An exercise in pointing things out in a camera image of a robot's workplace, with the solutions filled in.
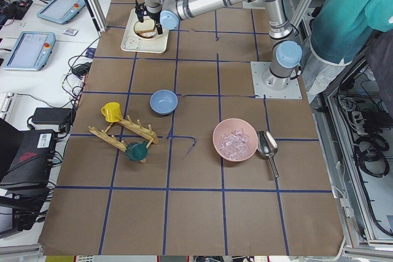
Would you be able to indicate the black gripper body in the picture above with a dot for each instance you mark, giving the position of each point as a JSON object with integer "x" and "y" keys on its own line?
{"x": 154, "y": 16}

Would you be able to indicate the white round plate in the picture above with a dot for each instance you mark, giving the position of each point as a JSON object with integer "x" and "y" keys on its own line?
{"x": 155, "y": 29}

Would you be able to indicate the bread slice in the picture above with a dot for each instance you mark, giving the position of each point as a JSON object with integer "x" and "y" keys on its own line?
{"x": 146, "y": 34}
{"x": 147, "y": 25}

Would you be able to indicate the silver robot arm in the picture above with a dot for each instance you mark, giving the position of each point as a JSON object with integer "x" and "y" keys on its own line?
{"x": 286, "y": 53}

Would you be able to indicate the white bear tray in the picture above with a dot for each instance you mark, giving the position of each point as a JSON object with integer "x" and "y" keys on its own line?
{"x": 133, "y": 43}

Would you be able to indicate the blue bowl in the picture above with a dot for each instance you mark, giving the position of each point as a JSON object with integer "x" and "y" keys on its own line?
{"x": 163, "y": 102}

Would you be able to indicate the upper blue teach pendant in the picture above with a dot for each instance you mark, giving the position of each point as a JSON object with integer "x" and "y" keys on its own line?
{"x": 61, "y": 11}

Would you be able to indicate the blue teach pendant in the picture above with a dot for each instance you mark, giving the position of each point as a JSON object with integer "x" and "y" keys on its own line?
{"x": 61, "y": 11}
{"x": 31, "y": 51}

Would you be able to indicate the yellow mug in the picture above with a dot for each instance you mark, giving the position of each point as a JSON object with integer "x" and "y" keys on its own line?
{"x": 112, "y": 112}

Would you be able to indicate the lower blue teach pendant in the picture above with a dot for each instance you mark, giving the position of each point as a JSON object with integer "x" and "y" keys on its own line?
{"x": 31, "y": 51}

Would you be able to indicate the dark green mug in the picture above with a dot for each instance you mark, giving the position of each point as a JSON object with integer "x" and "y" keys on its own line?
{"x": 136, "y": 151}

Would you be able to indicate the brown paper table cover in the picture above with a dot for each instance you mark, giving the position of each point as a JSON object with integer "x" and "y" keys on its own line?
{"x": 184, "y": 198}

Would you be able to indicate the pink bowl with ice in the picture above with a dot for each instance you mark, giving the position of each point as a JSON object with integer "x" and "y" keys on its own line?
{"x": 235, "y": 139}

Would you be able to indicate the black power adapter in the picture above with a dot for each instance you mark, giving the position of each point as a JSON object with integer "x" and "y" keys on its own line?
{"x": 51, "y": 116}

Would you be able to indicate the metal scoop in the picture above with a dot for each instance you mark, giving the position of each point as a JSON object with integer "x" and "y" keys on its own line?
{"x": 267, "y": 148}

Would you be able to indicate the black computer box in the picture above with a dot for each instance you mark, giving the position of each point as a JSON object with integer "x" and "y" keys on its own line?
{"x": 25, "y": 156}

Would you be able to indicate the person in teal shirt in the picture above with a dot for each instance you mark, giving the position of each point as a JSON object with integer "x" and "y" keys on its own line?
{"x": 338, "y": 33}

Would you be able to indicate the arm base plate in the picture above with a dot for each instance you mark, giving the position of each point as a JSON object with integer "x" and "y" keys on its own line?
{"x": 257, "y": 4}
{"x": 266, "y": 85}

